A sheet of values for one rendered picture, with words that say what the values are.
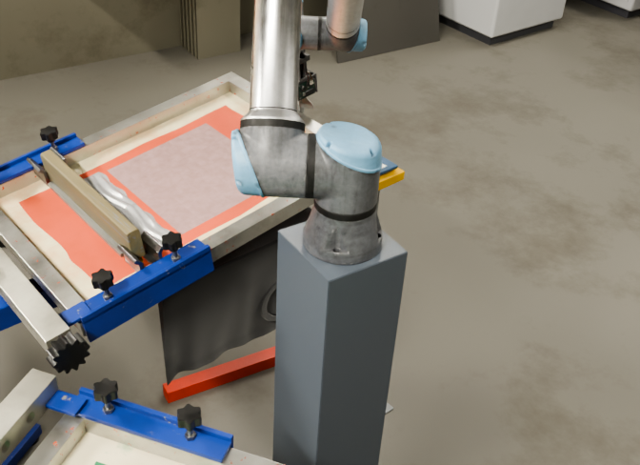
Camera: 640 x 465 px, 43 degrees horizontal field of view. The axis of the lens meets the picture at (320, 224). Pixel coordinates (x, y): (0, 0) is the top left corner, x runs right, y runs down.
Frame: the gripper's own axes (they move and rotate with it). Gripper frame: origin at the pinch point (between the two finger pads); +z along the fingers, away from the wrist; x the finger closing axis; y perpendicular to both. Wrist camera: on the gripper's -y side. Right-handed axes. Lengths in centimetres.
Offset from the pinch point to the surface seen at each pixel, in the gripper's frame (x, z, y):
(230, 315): -40, 30, 22
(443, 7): 296, 141, -211
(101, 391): -83, -5, 50
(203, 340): -48, 32, 21
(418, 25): 257, 137, -198
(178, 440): -77, 2, 63
